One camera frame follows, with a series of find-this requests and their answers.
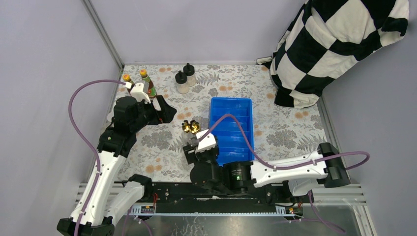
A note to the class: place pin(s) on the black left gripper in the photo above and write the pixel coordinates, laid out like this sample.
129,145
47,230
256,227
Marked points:
166,114

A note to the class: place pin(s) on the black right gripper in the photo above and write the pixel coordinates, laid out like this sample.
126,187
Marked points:
191,156

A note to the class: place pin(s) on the glass oil bottle gold spout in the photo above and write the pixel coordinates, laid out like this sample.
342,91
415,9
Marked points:
194,129

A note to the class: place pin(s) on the blue plastic divided bin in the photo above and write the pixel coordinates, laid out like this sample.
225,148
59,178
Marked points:
232,145

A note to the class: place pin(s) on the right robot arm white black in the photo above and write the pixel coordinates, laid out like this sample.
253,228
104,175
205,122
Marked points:
286,169

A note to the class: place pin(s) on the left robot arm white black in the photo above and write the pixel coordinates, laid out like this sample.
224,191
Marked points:
94,215

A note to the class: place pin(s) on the black lid spice jar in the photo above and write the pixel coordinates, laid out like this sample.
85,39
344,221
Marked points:
189,70
181,82

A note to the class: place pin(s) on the brown sauce bottle yellow cap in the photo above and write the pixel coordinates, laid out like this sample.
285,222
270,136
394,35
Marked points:
129,82

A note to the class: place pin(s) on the floral table mat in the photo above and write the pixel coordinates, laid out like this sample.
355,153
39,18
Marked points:
279,132

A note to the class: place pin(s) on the black white checkered cloth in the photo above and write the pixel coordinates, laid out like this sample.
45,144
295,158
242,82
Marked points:
325,40

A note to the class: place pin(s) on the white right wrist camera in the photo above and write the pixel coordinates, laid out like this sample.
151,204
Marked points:
206,141

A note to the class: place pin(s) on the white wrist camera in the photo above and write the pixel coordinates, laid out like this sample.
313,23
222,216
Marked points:
206,141
139,92

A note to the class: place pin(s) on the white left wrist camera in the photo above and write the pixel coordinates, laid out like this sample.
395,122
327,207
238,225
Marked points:
139,92

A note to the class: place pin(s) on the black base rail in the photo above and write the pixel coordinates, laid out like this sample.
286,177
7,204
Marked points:
171,198

